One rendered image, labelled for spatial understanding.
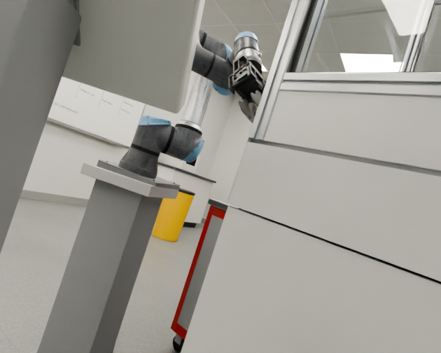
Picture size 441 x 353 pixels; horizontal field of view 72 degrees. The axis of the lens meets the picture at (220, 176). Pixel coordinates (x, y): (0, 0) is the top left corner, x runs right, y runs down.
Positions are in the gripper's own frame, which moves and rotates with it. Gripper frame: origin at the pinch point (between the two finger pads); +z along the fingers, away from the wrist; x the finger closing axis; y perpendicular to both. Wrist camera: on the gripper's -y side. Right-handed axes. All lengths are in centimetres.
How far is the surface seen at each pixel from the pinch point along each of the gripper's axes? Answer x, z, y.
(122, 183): -55, -7, 2
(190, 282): -82, 5, -60
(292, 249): 2.8, 33.4, -1.7
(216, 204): -57, -25, -50
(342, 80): 20.8, 9.3, 5.4
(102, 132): -282, -245, -69
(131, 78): -7.3, 9.4, 30.0
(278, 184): 3.7, 22.1, 2.1
